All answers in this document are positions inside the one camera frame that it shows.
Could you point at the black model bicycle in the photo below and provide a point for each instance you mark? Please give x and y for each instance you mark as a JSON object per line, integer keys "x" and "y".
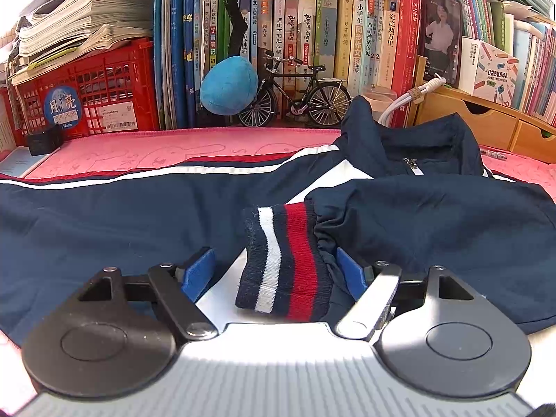
{"x": 295, "y": 95}

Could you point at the small black box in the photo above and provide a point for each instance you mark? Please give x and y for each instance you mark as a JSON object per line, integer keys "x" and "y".
{"x": 45, "y": 141}

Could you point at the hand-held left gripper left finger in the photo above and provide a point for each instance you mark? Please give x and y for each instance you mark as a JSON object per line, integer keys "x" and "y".
{"x": 197, "y": 271}

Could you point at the patterned pen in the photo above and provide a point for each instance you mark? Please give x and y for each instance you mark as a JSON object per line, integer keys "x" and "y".
{"x": 495, "y": 154}

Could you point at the black smartphone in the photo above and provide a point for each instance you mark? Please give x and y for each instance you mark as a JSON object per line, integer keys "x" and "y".
{"x": 441, "y": 39}

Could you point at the row of thin blue books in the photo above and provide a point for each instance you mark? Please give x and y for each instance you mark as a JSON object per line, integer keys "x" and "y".
{"x": 182, "y": 43}

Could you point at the white label printer box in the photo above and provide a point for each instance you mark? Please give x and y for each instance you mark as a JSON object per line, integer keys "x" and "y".
{"x": 493, "y": 74}

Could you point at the white and navy jacket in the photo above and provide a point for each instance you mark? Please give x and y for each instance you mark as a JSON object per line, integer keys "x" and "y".
{"x": 130, "y": 226}

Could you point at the translucent white cup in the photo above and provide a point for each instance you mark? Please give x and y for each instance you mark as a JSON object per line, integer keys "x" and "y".
{"x": 375, "y": 97}

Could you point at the stack of paper booklets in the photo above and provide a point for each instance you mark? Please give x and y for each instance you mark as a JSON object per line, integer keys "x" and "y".
{"x": 87, "y": 17}

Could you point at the red plastic crate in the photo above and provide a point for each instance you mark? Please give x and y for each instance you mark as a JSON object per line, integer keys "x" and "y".
{"x": 108, "y": 87}

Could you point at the wooden drawer organizer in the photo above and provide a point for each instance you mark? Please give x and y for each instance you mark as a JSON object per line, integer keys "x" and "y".
{"x": 478, "y": 126}

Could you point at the blue plush ball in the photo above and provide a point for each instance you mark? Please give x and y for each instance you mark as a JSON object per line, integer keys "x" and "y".
{"x": 228, "y": 84}

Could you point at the pink rabbit print mat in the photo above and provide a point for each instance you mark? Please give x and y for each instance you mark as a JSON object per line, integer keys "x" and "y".
{"x": 130, "y": 152}

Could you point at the row of thick storybooks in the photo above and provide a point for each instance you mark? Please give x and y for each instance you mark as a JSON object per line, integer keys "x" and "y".
{"x": 312, "y": 34}

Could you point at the row of green spine books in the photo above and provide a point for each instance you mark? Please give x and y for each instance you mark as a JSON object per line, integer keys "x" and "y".
{"x": 512, "y": 30}

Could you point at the light blue booklet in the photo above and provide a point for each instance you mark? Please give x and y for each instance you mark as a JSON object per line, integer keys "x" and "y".
{"x": 21, "y": 163}

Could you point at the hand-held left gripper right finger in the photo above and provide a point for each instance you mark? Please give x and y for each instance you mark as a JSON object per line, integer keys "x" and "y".
{"x": 349, "y": 273}

